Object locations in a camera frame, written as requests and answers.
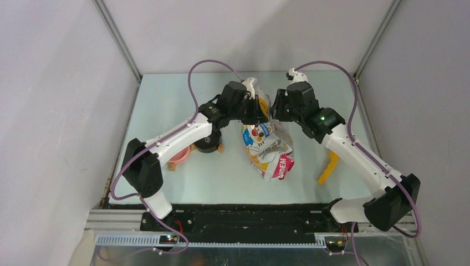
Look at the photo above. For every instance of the yellow plastic scoop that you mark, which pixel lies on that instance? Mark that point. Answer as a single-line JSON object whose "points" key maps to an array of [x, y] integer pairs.
{"points": [[331, 166]]}

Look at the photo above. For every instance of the black pet bowl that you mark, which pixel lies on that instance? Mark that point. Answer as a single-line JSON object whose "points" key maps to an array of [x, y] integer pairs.
{"points": [[210, 143]]}

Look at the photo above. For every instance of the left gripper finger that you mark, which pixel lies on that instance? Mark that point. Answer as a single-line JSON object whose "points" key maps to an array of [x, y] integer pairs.
{"points": [[257, 102], [260, 116]]}

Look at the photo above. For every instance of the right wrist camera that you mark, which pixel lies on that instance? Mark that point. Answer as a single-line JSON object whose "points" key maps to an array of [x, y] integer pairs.
{"points": [[294, 76]]}

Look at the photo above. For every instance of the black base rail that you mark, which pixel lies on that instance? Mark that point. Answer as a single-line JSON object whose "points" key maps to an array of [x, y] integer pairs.
{"points": [[254, 223]]}

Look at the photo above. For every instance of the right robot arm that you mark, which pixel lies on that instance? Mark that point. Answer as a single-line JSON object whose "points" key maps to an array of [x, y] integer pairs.
{"points": [[393, 195]]}

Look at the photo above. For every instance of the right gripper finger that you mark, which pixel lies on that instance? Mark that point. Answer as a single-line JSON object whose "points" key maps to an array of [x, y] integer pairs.
{"points": [[277, 112], [281, 99]]}

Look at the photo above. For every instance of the aluminium frame rail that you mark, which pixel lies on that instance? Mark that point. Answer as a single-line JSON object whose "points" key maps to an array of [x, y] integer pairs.
{"points": [[132, 225]]}

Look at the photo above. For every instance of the cat food bag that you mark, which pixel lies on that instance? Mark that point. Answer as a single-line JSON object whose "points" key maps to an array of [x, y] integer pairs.
{"points": [[269, 145]]}

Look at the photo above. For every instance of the wooden bowl stand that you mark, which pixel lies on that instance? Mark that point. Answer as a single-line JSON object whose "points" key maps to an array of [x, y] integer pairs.
{"points": [[172, 167]]}

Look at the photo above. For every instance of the pink cat bowl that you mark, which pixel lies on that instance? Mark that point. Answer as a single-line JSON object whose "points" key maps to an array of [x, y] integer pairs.
{"points": [[181, 156]]}

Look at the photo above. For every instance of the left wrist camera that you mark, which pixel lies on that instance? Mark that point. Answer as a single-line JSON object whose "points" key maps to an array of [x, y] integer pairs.
{"points": [[250, 85]]}

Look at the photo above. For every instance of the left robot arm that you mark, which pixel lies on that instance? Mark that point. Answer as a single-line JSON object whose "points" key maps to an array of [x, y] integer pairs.
{"points": [[143, 160]]}

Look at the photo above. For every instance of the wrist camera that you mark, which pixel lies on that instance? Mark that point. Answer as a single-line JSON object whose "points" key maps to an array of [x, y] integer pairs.
{"points": [[294, 76], [250, 85]]}

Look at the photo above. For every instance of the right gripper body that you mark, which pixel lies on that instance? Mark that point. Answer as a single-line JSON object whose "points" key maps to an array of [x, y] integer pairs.
{"points": [[290, 113]]}

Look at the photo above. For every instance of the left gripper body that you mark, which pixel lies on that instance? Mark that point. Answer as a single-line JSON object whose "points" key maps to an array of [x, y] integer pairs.
{"points": [[248, 111]]}

